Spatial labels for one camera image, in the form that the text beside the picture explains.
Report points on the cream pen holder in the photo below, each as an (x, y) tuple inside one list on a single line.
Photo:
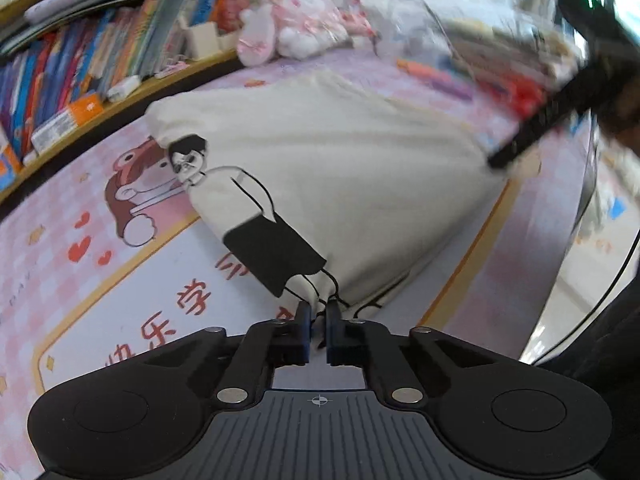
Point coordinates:
[(202, 40)]

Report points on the pink scissors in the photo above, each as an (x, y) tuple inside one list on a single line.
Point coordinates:
[(171, 70)]

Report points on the wooden bookshelf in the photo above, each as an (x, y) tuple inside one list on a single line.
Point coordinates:
[(215, 62)]

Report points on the purple marker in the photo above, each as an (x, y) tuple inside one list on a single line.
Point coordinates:
[(455, 87)]

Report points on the white tablet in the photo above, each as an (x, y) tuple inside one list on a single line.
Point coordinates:
[(75, 5)]

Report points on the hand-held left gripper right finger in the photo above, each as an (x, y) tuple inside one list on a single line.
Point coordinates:
[(331, 345)]

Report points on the cream canvas tote bag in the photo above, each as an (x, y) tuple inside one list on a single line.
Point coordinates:
[(350, 170)]

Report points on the row of colourful books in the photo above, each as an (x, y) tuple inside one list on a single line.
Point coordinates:
[(100, 45)]

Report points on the flat white orange box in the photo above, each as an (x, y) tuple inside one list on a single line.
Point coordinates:
[(67, 122)]

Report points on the stack of mixed books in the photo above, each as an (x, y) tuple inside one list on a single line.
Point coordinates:
[(500, 45)]

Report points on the pink white plush rabbit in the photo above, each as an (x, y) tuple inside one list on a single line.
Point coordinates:
[(300, 20)]

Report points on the clear plastic container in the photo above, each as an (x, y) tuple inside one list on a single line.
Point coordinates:
[(410, 25)]

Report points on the white power adapter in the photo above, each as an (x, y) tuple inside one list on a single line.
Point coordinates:
[(123, 88)]

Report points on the pink checked cartoon table mat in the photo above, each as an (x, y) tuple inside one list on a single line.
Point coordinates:
[(75, 280)]

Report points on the orange marker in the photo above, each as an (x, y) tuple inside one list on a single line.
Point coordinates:
[(415, 67)]

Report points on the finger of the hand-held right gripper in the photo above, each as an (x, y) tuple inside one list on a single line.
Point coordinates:
[(517, 140)]

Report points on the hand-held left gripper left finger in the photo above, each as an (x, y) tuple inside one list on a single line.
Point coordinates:
[(306, 345)]

